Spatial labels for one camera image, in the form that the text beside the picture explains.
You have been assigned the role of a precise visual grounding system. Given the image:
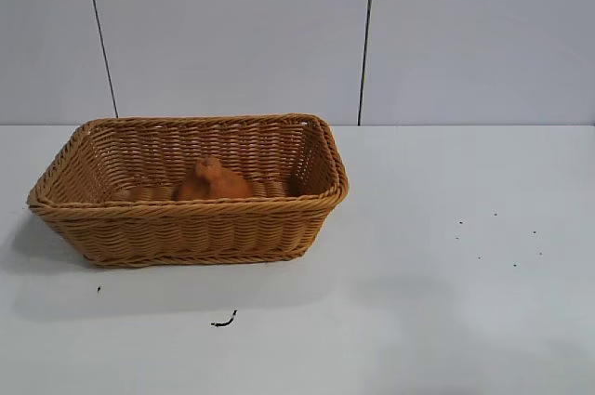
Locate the brown wicker basket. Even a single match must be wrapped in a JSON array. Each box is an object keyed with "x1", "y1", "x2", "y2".
[{"x1": 25, "y1": 112, "x2": 351, "y2": 269}]

